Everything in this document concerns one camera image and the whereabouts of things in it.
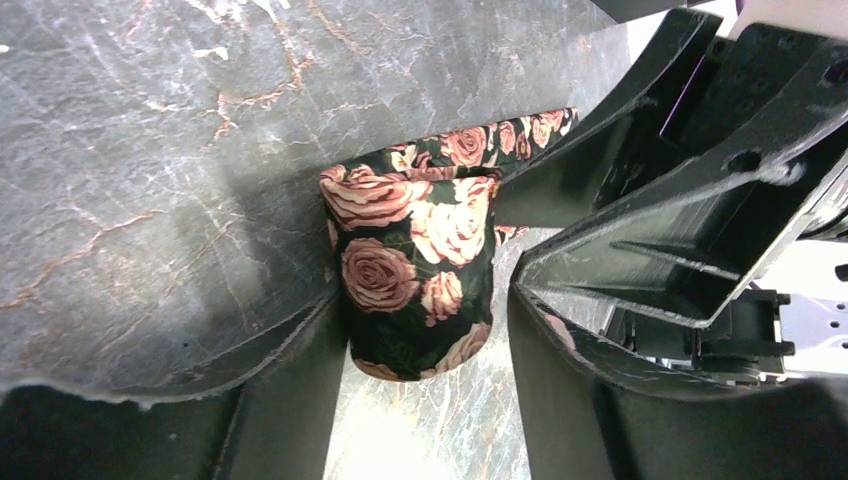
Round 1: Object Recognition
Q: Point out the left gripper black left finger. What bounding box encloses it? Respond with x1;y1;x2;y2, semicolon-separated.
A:
1;292;346;479

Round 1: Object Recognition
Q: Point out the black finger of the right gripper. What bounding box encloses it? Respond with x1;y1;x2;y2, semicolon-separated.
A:
513;39;847;327
493;8;722;228

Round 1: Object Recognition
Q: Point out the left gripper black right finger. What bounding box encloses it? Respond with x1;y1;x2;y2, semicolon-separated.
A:
507;286;847;479

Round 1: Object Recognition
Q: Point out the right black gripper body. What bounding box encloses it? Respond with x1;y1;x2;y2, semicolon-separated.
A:
596;23;848;386

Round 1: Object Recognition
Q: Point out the black pink floral tie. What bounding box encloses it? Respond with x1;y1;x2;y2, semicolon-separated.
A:
319;107;578;382

